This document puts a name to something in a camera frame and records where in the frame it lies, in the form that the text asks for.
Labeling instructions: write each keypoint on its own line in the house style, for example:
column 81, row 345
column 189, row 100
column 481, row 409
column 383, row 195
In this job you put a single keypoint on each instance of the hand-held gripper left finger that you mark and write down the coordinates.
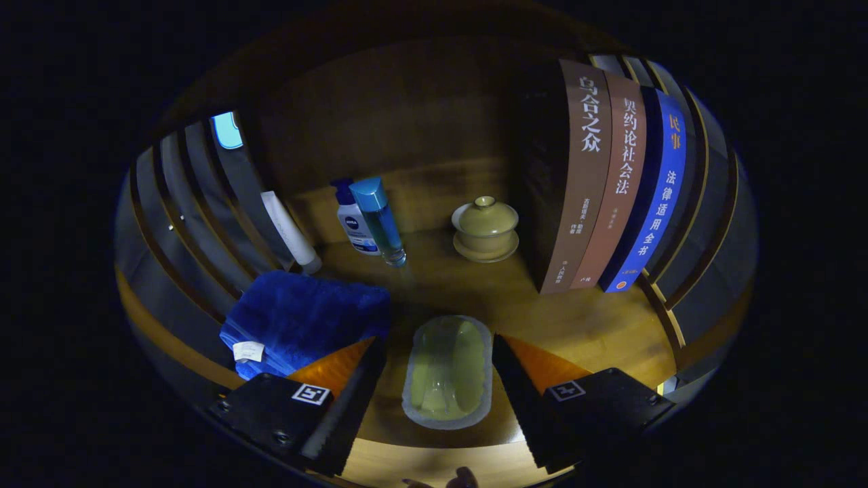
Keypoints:
column 349, row 413

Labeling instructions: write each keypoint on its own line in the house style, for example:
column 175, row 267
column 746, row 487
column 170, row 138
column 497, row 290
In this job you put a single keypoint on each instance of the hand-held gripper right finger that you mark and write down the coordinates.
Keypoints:
column 525, row 407

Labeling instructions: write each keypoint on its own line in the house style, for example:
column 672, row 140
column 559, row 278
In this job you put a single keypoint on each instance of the green scrub brush white sponge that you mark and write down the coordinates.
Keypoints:
column 447, row 373

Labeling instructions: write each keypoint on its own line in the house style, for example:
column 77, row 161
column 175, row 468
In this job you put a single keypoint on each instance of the wooden countertop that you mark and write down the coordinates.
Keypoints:
column 576, row 318

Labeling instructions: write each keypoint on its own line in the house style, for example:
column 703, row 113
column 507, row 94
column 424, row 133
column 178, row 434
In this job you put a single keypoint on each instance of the wooden cabinet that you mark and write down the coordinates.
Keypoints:
column 407, row 115

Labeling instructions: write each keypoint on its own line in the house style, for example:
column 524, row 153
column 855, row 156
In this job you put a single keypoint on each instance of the blue towel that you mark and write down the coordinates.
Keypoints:
column 305, row 312

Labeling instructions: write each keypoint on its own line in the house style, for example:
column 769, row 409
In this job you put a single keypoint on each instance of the beige lidded tea bowl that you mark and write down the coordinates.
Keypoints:
column 485, row 227

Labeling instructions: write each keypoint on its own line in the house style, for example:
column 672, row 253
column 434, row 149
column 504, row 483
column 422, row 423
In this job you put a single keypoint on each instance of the white bottle with blue cap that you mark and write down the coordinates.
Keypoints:
column 352, row 227

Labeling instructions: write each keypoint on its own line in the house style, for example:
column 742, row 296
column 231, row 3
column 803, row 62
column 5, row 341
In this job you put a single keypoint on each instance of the teal clear bottle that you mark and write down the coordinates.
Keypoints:
column 381, row 224

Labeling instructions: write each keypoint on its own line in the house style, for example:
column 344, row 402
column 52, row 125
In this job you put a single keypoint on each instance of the white tube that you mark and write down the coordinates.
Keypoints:
column 288, row 230

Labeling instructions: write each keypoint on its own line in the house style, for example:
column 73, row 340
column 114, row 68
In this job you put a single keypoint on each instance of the dark brown book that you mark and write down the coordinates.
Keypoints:
column 583, row 169

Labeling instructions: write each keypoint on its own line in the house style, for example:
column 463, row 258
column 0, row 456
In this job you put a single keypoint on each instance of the reddish brown book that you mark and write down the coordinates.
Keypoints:
column 627, row 156

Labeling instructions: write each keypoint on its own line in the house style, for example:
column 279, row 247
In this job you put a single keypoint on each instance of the blue book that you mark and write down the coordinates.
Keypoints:
column 668, row 176

